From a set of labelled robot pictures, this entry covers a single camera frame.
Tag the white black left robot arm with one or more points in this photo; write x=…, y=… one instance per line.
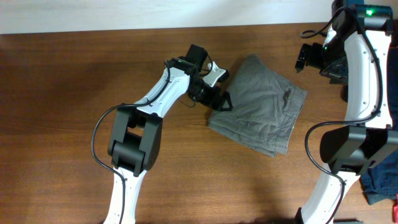
x=137, y=129

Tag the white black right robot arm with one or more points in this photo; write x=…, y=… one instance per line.
x=354, y=54

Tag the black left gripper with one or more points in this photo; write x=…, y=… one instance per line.
x=211, y=99

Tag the grey shorts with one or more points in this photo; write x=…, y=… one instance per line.
x=266, y=106

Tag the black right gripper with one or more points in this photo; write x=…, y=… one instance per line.
x=312, y=60

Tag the dark blue garment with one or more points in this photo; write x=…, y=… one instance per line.
x=380, y=182

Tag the red garment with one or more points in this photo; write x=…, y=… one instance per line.
x=395, y=212

